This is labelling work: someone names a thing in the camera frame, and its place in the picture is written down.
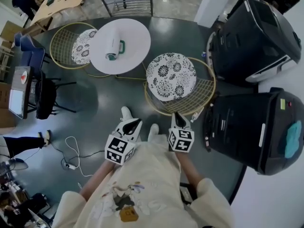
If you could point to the white plate with red food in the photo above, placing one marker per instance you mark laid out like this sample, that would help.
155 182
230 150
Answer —
23 77

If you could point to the long wooden table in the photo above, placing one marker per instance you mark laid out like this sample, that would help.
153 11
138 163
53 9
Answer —
59 6

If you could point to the person's cream shirt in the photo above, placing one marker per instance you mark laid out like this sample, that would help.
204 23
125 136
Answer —
147 174

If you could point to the person's right forearm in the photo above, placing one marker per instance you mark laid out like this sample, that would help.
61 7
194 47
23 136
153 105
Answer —
188 167

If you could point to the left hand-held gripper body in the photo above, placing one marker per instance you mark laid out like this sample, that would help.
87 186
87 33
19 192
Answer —
118 148

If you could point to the black chair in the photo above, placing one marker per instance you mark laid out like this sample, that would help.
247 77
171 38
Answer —
46 96

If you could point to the dark green notebook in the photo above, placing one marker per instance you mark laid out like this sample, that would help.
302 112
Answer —
50 0

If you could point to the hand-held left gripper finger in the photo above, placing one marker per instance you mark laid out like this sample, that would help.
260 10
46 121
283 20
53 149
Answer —
139 133
120 129

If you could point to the teal cloth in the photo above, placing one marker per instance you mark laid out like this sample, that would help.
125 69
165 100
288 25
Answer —
293 139

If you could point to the cardboard box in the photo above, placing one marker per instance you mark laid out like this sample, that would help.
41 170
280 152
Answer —
6 98

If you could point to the round floral seat cushion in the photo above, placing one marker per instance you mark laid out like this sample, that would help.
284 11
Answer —
171 77
80 46

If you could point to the white round table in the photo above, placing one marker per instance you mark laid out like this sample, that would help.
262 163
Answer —
133 37

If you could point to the person's left forearm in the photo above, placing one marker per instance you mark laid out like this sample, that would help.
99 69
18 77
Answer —
102 174

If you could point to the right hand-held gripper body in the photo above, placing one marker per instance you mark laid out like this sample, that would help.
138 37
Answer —
181 140

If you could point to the computer monitor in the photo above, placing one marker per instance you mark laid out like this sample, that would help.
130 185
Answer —
28 103

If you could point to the person's left white shoe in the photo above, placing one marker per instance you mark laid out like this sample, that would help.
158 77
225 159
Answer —
126 114

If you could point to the black machine with white trim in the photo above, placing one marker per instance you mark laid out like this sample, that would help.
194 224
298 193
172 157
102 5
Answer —
249 39

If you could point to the black machine with yellow label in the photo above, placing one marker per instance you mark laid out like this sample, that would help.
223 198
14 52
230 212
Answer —
237 127

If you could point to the clear plastic bottle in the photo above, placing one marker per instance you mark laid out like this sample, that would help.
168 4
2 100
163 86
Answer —
195 117

